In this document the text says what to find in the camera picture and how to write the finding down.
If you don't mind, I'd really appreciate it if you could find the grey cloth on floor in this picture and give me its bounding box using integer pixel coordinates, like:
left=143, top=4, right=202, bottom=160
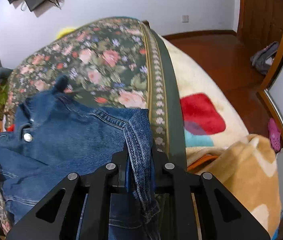
left=250, top=41, right=279, bottom=75

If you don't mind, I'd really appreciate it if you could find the blue denim jacket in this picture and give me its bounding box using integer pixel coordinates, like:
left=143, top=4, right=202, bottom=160
left=0, top=76, right=160, bottom=239

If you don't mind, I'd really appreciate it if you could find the white wall socket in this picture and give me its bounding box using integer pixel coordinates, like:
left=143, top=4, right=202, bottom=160
left=182, top=15, right=189, bottom=23

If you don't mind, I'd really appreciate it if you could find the yellow round object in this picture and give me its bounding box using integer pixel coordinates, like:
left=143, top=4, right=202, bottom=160
left=56, top=27, right=76, bottom=40

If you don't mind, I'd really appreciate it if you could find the beige colourful fleece blanket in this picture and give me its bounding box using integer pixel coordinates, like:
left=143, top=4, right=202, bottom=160
left=164, top=41, right=282, bottom=237

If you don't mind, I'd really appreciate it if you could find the dark floral bedspread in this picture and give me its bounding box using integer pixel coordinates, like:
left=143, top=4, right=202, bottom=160
left=4, top=17, right=186, bottom=231

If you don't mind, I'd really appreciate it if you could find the wooden door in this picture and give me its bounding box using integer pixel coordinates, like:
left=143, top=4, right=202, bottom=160
left=237, top=0, right=283, bottom=91

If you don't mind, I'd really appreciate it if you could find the pink croc shoe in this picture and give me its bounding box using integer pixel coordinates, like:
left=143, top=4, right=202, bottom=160
left=267, top=118, right=281, bottom=152

